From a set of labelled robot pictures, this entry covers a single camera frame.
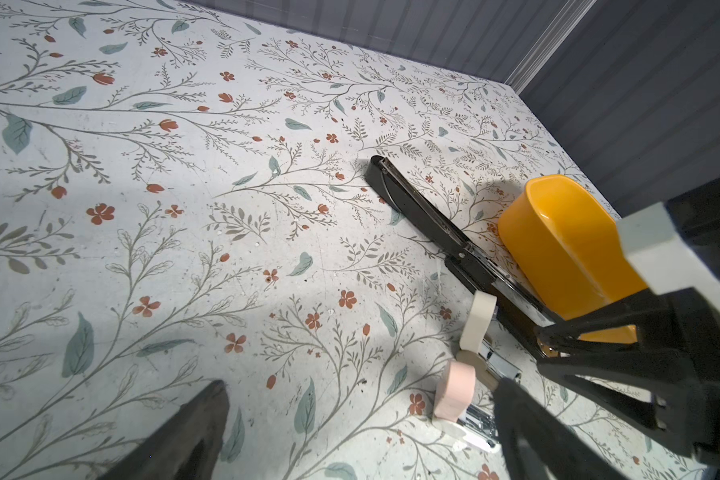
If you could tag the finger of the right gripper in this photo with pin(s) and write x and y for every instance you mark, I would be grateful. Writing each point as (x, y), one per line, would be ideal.
(652, 316)
(648, 390)

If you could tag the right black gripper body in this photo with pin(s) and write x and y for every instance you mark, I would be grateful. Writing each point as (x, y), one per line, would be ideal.
(691, 411)

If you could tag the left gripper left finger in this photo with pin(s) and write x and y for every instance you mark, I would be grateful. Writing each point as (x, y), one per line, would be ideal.
(187, 446)

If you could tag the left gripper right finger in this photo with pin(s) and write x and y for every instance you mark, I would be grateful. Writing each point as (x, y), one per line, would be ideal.
(537, 446)

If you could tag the pink small stapler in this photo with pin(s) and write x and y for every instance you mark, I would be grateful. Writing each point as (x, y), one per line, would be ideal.
(456, 416)

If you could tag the yellow plastic tray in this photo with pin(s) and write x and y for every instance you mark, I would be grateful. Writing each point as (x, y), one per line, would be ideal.
(567, 246)

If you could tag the beige small stapler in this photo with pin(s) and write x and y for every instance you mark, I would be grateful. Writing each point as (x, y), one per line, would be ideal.
(476, 350)

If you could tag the black stapler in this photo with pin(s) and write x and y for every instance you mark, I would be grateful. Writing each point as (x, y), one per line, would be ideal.
(520, 312)

